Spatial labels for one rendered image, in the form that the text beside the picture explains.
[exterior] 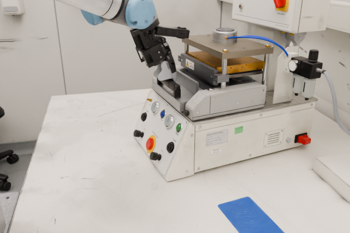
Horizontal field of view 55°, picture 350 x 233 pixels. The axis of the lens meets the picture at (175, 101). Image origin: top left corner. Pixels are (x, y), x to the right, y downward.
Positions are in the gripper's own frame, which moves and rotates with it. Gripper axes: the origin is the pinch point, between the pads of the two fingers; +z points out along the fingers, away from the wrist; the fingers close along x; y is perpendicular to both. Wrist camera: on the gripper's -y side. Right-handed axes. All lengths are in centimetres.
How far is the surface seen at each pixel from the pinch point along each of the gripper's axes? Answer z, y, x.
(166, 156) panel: 15.9, 14.2, 12.0
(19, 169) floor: 74, 90, -139
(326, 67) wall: 31, -67, -7
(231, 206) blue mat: 24.3, 7.2, 33.3
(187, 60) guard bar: -1.4, -8.2, -5.5
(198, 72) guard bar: 0.6, -7.6, 1.9
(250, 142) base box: 23.3, -11.0, 17.1
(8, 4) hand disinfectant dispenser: -27, 41, -151
